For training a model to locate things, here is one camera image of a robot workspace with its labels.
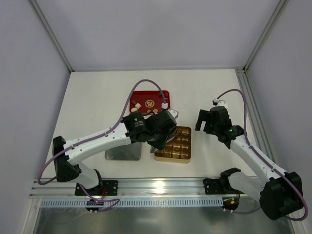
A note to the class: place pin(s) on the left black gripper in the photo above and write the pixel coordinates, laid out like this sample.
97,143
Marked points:
162,137

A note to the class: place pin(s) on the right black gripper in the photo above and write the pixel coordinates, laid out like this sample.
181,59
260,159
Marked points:
206,121

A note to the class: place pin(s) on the silver tin lid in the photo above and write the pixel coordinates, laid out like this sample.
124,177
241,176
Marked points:
131,152

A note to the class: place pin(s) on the gold chocolate box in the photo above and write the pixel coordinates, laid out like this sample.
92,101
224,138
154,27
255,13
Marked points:
178,148

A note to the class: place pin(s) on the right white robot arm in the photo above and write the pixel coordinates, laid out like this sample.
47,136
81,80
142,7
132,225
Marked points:
278,193

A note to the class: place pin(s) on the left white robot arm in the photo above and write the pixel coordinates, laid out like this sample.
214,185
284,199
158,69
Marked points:
135,127

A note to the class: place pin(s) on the red chocolate tray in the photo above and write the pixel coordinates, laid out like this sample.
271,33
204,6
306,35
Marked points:
148,100

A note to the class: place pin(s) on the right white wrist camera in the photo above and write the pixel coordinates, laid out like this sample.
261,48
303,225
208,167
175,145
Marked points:
219,102

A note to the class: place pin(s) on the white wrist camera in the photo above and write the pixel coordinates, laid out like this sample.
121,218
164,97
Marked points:
219,102
174,113

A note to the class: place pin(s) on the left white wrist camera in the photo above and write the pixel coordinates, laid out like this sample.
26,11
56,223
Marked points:
174,113

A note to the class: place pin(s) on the aluminium mounting rail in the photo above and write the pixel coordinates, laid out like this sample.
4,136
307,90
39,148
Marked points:
130,187

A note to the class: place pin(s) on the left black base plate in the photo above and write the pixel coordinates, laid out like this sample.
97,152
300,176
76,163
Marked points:
108,188

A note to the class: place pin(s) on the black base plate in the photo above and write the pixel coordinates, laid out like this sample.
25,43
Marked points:
212,186
108,188

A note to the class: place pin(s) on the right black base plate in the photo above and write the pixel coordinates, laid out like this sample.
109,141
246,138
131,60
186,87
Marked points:
212,186

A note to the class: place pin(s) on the white slotted cable duct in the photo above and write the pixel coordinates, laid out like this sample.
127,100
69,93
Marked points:
134,202

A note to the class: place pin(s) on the right aluminium frame post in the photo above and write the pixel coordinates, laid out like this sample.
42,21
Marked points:
277,12

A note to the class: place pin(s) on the aluminium frame post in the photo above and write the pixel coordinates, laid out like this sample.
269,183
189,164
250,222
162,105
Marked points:
50,33
277,12

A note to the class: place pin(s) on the left aluminium frame post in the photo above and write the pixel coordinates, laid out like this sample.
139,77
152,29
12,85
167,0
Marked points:
50,33

